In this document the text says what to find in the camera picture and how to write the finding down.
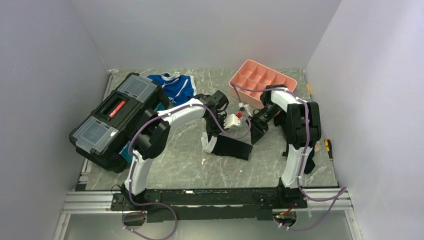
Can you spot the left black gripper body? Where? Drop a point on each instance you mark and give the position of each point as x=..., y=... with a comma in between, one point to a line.
x=212, y=125

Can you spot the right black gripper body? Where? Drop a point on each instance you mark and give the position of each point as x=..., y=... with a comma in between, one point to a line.
x=262, y=119

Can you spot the black white underwear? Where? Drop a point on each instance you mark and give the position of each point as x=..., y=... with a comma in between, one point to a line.
x=225, y=146

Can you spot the pink divided organizer tray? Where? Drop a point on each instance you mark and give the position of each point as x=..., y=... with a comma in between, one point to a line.
x=256, y=76

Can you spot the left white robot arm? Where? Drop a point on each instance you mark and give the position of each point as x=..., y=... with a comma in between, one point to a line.
x=151, y=139

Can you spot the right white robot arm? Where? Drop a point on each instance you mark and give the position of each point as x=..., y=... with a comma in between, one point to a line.
x=290, y=182

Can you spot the blue white underwear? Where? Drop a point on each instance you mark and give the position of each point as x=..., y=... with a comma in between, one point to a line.
x=178, y=88

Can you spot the brown cardboard piece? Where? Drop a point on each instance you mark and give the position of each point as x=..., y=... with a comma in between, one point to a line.
x=317, y=147

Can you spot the black cloth at right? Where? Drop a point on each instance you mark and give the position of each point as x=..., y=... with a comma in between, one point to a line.
x=309, y=162

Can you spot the yellow black screwdriver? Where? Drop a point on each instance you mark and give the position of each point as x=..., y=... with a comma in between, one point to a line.
x=329, y=148

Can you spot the black plastic toolbox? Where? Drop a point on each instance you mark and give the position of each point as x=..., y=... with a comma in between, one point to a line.
x=102, y=136

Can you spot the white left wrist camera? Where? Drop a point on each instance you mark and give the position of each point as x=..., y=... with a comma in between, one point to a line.
x=231, y=121

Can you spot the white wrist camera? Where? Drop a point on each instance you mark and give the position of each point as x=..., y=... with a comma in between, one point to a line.
x=244, y=108
x=231, y=121

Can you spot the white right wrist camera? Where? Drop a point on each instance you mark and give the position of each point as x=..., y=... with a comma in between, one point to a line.
x=244, y=108

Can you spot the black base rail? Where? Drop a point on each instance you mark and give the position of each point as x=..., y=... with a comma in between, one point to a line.
x=159, y=205

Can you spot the aluminium frame rail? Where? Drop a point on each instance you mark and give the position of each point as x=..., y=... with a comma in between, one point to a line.
x=85, y=203

